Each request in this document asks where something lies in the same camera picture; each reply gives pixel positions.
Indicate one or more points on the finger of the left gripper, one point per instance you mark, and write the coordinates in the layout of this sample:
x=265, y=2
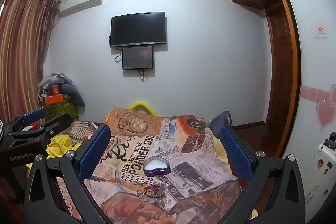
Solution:
x=34, y=116
x=55, y=126

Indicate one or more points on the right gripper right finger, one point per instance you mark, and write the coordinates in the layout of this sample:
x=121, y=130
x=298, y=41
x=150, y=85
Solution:
x=285, y=203

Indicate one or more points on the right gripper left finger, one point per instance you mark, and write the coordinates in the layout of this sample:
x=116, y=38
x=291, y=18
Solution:
x=44, y=202

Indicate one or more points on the gold ring cluster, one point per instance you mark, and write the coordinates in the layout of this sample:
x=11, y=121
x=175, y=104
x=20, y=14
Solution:
x=141, y=183

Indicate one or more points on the green patterned cloth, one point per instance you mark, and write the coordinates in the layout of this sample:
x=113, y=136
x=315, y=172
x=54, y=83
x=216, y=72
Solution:
x=65, y=107

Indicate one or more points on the orange box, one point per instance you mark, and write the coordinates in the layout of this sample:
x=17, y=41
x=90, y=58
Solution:
x=51, y=100

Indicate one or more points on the yellow cloth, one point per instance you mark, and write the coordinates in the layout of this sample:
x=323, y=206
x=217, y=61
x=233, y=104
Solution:
x=60, y=145

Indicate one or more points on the pile of clutter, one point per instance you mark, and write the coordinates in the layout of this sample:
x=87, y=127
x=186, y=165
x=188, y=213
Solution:
x=59, y=83

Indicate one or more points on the white suitcase with stickers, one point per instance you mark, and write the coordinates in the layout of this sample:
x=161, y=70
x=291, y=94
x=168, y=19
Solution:
x=319, y=178

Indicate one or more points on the newspaper print bed blanket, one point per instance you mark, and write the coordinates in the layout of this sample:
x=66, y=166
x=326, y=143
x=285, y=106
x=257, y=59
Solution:
x=200, y=188

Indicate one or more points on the striped red curtain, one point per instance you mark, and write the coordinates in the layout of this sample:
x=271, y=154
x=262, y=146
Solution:
x=26, y=27

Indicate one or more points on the dark blue bag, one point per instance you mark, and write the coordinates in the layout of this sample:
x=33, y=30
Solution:
x=221, y=120

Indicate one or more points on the purple heart tin box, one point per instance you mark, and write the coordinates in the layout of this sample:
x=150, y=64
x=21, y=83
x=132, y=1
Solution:
x=156, y=166

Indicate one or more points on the white air conditioner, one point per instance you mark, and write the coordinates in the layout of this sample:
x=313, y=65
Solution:
x=69, y=7

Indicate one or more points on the brown wooden wardrobe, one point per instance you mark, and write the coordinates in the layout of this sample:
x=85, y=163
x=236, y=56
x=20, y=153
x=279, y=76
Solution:
x=283, y=71

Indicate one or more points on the small black wall monitor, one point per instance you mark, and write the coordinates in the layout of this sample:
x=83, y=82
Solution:
x=137, y=58

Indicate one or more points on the wall mounted black television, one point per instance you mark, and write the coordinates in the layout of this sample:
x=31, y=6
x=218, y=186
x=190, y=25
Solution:
x=138, y=29

